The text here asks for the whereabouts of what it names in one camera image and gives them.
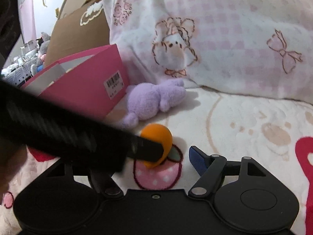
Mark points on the brown embroidered pillow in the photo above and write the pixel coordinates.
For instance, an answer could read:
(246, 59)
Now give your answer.
(73, 34)

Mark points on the grey plush toy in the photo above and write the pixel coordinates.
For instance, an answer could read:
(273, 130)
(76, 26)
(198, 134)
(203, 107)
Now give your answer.
(44, 46)

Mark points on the pink checked printed blanket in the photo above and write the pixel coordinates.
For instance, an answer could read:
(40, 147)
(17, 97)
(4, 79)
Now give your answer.
(232, 29)

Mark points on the purple plush toy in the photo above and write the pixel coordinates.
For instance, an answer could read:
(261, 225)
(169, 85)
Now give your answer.
(149, 98)

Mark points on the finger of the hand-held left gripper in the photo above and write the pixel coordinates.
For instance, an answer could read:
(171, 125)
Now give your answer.
(144, 149)

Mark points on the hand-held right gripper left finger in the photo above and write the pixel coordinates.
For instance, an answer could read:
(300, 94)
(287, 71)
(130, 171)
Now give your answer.
(107, 184)

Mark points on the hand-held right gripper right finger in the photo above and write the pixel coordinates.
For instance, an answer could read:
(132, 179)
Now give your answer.
(195, 159)

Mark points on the pink cardboard box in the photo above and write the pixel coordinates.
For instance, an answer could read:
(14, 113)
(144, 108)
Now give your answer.
(85, 83)

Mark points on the orange ball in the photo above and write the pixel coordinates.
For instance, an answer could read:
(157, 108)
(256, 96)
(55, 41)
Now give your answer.
(156, 132)

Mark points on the pink curtain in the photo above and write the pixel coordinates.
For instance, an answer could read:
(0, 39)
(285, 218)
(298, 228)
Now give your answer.
(28, 17)

